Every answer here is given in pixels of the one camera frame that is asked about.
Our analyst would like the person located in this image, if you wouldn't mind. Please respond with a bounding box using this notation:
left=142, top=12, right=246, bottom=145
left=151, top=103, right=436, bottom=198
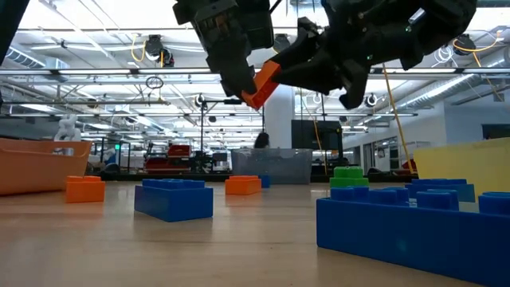
left=253, top=132, right=271, bottom=150

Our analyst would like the orange plastic bin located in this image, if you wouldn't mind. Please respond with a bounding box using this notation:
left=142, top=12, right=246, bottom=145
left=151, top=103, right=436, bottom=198
left=0, top=137, right=93, bottom=196

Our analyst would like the silver ventilation duct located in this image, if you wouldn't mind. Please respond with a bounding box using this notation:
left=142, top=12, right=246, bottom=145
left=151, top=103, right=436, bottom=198
left=398, top=73, right=510, bottom=112

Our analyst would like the red tool cart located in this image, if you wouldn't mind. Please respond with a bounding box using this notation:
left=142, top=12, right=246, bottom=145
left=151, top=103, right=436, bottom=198
left=144, top=143, right=192, bottom=174

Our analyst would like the black aluminium table frame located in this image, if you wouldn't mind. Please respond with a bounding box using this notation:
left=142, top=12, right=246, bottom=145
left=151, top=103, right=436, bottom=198
left=85, top=171, right=419, bottom=184

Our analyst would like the green toy brick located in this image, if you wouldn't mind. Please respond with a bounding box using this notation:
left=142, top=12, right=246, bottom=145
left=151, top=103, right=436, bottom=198
left=329, top=166, right=370, bottom=189

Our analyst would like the yellow translucent plastic bin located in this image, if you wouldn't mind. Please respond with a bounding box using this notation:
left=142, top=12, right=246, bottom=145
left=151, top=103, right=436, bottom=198
left=413, top=137, right=510, bottom=200

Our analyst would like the yellow hanging cable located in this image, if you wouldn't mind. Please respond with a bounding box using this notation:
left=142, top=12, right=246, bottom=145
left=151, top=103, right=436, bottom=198
left=381, top=63, right=416, bottom=175

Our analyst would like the orange toy brick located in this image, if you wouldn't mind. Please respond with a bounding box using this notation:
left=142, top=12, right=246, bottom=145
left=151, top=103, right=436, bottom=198
left=240, top=59, right=282, bottom=112
left=225, top=175, right=263, bottom=196
left=65, top=175, right=107, bottom=204

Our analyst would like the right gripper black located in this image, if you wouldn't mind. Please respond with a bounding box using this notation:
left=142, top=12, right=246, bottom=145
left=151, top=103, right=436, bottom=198
left=270, top=0, right=418, bottom=112

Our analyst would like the dark wall screen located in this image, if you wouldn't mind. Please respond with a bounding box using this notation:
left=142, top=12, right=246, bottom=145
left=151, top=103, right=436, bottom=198
left=481, top=123, right=510, bottom=140

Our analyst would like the black monitor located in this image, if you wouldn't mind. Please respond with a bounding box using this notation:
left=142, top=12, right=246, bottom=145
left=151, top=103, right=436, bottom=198
left=291, top=120, right=343, bottom=151

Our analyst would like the white pillar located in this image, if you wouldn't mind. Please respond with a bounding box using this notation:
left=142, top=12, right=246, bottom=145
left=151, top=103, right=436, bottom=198
left=265, top=85, right=295, bottom=150

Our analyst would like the black camera stand frame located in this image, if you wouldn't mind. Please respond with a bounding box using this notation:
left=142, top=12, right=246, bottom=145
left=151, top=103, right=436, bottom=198
left=200, top=99, right=267, bottom=175

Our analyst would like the grey translucent plastic bin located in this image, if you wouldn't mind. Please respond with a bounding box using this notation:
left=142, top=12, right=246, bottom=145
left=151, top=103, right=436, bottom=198
left=230, top=148, right=314, bottom=185

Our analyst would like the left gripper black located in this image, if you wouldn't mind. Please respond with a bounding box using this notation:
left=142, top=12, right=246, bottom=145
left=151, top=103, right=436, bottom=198
left=172, top=0, right=276, bottom=100

